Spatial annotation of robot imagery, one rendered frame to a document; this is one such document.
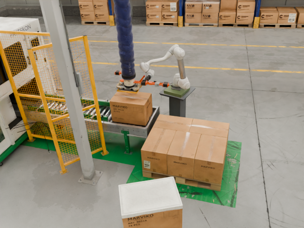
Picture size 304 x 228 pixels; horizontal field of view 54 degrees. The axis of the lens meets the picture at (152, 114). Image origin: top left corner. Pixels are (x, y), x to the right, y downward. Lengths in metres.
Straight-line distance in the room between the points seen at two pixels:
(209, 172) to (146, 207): 1.57
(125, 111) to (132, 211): 2.21
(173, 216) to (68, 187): 2.19
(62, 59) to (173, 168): 2.16
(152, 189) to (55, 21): 2.12
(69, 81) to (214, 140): 2.27
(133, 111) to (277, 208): 2.53
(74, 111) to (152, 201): 1.70
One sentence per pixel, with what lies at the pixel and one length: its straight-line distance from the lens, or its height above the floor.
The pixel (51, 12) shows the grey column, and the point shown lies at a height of 2.58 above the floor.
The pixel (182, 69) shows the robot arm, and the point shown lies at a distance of 5.04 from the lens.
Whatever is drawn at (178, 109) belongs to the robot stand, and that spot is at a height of 0.43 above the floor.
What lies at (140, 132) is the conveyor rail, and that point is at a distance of 4.82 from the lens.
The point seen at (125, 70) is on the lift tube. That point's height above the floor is 1.47.
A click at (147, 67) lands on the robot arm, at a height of 1.37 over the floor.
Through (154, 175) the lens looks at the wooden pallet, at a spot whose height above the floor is 0.02.
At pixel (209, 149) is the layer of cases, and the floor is 0.54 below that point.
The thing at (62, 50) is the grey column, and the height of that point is 2.14.
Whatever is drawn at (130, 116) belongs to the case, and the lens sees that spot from 4.88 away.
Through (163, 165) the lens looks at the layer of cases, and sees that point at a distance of 4.49.
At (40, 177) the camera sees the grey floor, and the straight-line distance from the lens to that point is 5.21.
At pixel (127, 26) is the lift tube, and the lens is 4.38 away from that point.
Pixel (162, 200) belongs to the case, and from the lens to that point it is 3.10.
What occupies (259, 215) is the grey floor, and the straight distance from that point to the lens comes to 4.44.
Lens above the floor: 3.36
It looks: 33 degrees down
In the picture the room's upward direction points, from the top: 3 degrees counter-clockwise
